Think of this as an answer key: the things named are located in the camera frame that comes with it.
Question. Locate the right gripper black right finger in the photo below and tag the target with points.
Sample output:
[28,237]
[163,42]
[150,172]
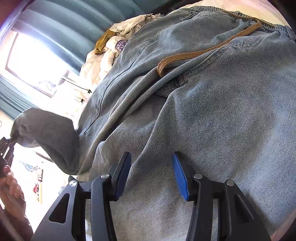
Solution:
[237,219]

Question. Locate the mustard yellow garment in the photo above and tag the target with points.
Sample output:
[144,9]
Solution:
[101,42]

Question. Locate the teal curtain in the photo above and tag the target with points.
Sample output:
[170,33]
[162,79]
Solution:
[43,52]

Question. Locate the person's left hand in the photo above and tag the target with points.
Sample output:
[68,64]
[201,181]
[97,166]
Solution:
[12,195]

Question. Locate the cream puffer jacket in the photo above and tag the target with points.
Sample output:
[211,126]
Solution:
[96,67]

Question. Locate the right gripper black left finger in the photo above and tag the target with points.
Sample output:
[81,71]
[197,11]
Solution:
[65,219]

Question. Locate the pink pastel bed sheet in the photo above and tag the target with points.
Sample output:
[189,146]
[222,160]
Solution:
[261,9]

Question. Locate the light blue denim jeans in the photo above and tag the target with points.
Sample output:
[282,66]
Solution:
[216,86]

